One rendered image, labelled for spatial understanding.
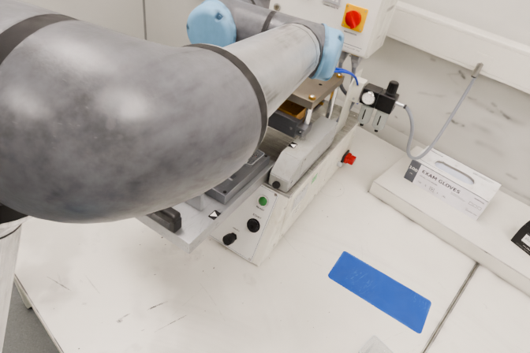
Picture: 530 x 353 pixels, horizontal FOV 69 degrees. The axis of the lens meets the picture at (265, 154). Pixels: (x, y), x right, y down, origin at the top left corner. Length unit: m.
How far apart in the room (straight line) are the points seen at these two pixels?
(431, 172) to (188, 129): 1.05
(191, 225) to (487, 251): 0.77
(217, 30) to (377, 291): 0.70
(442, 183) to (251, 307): 0.65
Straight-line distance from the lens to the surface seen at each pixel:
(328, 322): 0.91
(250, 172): 0.80
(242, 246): 0.94
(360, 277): 1.00
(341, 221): 1.10
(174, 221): 0.69
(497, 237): 1.23
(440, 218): 1.18
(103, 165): 0.20
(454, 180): 1.21
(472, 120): 1.36
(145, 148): 0.20
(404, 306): 1.00
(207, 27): 0.57
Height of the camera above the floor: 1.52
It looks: 38 degrees down
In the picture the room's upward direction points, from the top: 10 degrees clockwise
